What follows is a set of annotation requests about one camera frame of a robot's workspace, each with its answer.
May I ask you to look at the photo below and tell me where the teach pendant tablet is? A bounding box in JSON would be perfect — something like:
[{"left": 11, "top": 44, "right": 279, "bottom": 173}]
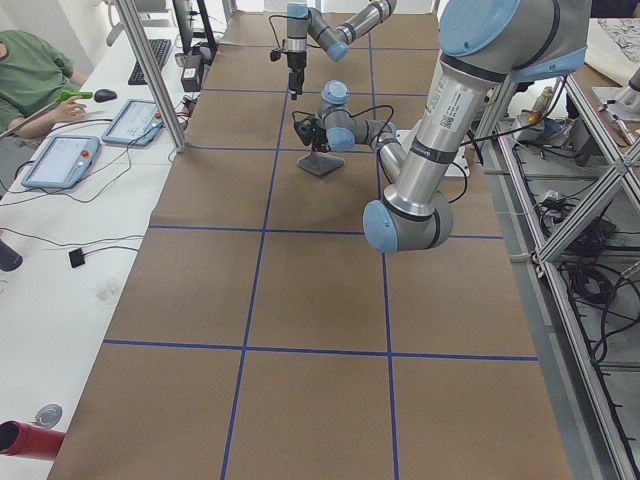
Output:
[
  {"left": 21, "top": 135, "right": 100, "bottom": 188},
  {"left": 101, "top": 99, "right": 163, "bottom": 147}
]

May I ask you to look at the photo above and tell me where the dark water bottle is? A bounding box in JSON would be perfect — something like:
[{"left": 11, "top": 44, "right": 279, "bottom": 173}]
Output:
[{"left": 0, "top": 240, "right": 23, "bottom": 272}]

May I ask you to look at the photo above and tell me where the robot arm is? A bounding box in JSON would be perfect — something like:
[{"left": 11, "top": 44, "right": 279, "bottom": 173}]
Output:
[
  {"left": 271, "top": 0, "right": 397, "bottom": 100},
  {"left": 316, "top": 1, "right": 591, "bottom": 253}
]

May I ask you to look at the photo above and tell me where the silver desk grommet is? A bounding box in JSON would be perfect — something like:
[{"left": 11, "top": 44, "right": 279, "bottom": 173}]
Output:
[{"left": 34, "top": 403, "right": 63, "bottom": 429}]

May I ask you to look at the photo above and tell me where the person in green shirt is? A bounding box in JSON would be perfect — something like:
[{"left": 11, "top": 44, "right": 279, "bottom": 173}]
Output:
[{"left": 1, "top": 30, "right": 87, "bottom": 139}]

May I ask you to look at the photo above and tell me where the aluminium frame post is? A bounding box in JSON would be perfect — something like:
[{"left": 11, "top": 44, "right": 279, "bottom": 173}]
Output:
[{"left": 115, "top": 0, "right": 186, "bottom": 153}]

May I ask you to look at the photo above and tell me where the near teach pendant tablet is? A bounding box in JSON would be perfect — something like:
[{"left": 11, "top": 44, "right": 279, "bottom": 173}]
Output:
[{"left": 21, "top": 135, "right": 100, "bottom": 188}]

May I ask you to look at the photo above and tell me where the black computer mouse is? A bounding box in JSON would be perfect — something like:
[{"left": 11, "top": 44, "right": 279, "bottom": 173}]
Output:
[{"left": 93, "top": 89, "right": 118, "bottom": 103}]

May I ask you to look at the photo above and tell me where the pink and grey towel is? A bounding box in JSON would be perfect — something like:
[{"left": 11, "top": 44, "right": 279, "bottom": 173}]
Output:
[{"left": 297, "top": 152, "right": 345, "bottom": 177}]

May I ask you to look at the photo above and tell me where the far teach pendant tablet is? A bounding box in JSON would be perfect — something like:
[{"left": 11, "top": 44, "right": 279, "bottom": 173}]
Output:
[{"left": 101, "top": 99, "right": 163, "bottom": 147}]

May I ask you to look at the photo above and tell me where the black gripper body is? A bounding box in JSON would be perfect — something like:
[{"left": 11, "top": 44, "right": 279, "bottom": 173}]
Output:
[
  {"left": 287, "top": 50, "right": 306, "bottom": 72},
  {"left": 311, "top": 125, "right": 330, "bottom": 150}
]

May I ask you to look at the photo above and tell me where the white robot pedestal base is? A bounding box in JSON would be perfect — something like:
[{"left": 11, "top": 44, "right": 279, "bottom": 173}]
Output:
[{"left": 394, "top": 128, "right": 471, "bottom": 178}]

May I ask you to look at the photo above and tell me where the black power adapter box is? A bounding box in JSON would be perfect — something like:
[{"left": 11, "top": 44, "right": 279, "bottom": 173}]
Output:
[{"left": 181, "top": 54, "right": 203, "bottom": 93}]

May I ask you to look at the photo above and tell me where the small black square puck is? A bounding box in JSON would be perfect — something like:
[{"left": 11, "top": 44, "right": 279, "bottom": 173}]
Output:
[{"left": 68, "top": 247, "right": 86, "bottom": 268}]

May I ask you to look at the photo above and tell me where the red cylinder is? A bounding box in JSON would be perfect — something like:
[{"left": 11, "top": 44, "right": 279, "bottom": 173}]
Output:
[{"left": 1, "top": 420, "right": 65, "bottom": 461}]

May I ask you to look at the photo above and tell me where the black keyboard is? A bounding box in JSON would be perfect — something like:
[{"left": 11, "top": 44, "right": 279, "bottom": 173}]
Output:
[{"left": 127, "top": 38, "right": 173, "bottom": 86}]

